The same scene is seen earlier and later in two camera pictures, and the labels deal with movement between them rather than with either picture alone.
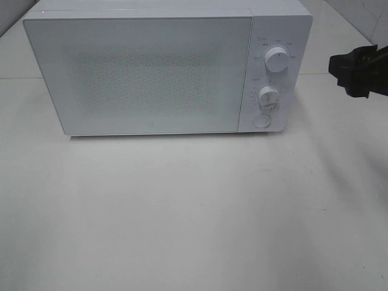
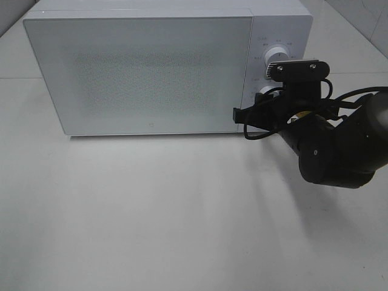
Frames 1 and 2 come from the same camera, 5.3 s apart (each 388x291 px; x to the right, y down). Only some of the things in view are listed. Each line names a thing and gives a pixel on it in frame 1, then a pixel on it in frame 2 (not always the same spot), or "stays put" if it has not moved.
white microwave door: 146,76 stays put
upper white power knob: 276,59 stays put
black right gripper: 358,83 to 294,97
